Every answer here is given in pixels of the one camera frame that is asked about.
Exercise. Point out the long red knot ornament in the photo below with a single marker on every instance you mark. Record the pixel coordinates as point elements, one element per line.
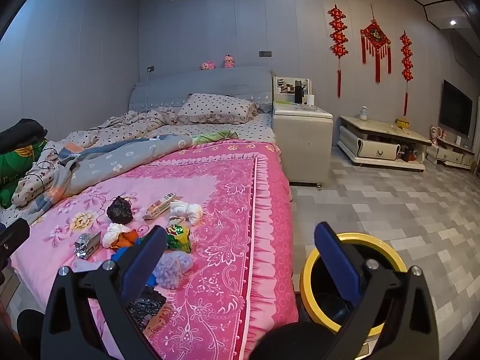
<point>406,56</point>
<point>338,30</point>

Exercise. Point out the cream leather nightstand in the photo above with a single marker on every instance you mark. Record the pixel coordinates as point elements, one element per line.
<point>300,146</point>

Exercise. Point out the black flat television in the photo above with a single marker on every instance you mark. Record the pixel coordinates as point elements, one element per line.
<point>453,108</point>

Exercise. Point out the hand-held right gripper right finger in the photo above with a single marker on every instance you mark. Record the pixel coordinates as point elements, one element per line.
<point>337,258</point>

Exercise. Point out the white tissue roll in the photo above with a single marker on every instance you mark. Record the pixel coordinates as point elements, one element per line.
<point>311,99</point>

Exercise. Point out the black wall switch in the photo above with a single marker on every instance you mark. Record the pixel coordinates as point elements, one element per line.
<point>265,53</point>

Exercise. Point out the small white bottle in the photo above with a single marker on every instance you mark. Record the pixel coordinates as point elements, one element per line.
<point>363,113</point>

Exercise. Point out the long snack wrapper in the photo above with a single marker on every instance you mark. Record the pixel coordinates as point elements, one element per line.
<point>161,204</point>

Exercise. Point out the cream television stand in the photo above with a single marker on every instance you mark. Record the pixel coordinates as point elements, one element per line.
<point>446,153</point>

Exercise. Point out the diamond red knot ornament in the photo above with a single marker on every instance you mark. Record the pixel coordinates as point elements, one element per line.
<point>375,35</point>

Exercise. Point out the green floral folded blanket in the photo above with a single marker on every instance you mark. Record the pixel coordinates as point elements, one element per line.
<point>11,165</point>

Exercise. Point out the cream marble coffee table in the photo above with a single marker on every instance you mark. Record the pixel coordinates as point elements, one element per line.
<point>378,123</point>

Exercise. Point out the glossy black plastic bag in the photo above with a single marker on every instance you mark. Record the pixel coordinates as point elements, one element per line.
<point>146,307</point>

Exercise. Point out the polka dot pillow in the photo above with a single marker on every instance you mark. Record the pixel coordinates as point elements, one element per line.
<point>217,108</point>

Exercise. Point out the black folded cloth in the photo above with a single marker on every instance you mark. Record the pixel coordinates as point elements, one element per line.
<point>22,131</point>

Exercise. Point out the orange brown wrapper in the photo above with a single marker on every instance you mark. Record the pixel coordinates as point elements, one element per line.
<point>164,315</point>

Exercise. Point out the black thermos bottle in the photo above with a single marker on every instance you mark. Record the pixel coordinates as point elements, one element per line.
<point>298,92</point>

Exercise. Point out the green leaf print cloth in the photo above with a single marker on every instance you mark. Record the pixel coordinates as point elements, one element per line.
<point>215,137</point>

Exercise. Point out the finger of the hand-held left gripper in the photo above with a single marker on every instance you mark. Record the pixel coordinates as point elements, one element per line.
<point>13,234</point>

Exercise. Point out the yellow rimmed black trash bin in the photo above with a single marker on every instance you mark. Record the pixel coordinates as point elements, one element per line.
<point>307,288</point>

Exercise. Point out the pink floral blanket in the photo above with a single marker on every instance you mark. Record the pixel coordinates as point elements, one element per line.
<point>225,213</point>

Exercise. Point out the framed picture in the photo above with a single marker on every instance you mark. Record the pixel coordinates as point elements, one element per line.
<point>285,88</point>

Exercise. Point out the orange plastic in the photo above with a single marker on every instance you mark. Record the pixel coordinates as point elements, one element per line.
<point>129,240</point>

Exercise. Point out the green chip bag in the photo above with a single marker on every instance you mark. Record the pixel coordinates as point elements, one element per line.
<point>178,238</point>

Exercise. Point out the silver foil box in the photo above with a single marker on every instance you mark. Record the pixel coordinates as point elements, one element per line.
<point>88,245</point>

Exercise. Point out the white and orange cloth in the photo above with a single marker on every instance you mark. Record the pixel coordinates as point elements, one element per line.
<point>114,232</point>

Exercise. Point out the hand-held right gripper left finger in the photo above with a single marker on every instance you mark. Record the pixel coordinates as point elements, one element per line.
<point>146,258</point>

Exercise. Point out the pink figurine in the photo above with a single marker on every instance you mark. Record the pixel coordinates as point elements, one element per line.
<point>437,133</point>

